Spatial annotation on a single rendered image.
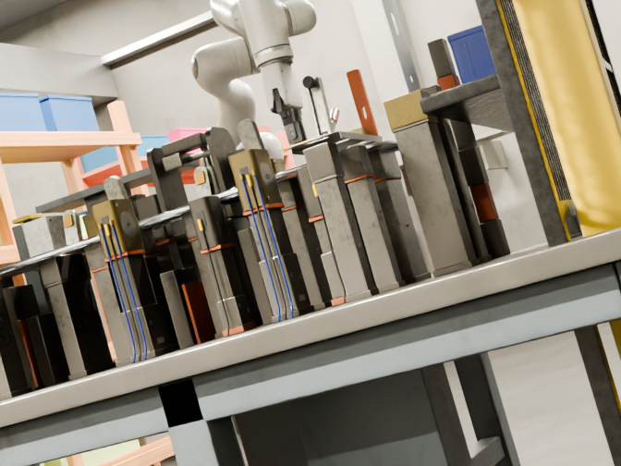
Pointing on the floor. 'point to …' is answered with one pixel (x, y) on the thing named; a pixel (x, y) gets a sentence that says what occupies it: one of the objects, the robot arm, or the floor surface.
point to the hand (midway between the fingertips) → (296, 133)
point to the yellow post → (578, 109)
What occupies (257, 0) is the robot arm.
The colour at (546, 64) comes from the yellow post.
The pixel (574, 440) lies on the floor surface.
